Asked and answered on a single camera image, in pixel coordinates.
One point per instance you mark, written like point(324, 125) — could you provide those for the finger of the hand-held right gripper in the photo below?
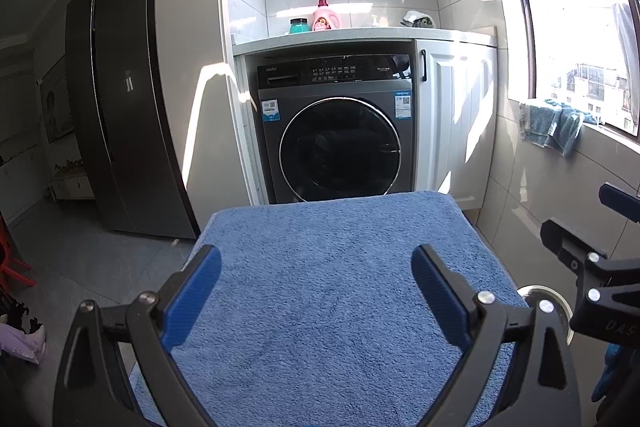
point(567, 247)
point(620, 202)

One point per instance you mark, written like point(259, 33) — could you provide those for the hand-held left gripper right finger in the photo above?
point(440, 297)

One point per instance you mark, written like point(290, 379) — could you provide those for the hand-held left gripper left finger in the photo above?
point(192, 302)

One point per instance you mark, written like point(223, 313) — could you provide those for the round white waste bin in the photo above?
point(530, 292)

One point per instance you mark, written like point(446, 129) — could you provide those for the person's right hand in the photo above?
point(610, 372)

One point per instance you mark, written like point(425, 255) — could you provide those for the blue windowsill towel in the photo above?
point(555, 124)

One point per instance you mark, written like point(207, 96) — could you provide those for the blue terry table towel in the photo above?
point(320, 307)

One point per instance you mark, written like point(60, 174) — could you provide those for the grey hanging garment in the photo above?
point(622, 52)

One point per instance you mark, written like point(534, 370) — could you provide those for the white low cabinet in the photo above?
point(72, 187)

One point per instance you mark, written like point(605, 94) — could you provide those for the lilac cloth item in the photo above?
point(20, 344)

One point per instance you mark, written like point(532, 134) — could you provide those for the red stool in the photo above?
point(12, 264)

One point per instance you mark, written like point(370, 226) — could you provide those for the dark grey washing machine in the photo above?
point(340, 142)

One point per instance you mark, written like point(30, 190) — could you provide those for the dark refrigerator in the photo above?
point(130, 117)

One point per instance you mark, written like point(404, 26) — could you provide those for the grey white crumpled cloth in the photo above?
point(417, 19)

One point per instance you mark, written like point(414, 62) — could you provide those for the teal jar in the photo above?
point(299, 27)

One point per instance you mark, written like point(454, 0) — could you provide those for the pink detergent bottle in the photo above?
point(323, 19)

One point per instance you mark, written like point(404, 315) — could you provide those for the framed wall picture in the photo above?
point(56, 102)

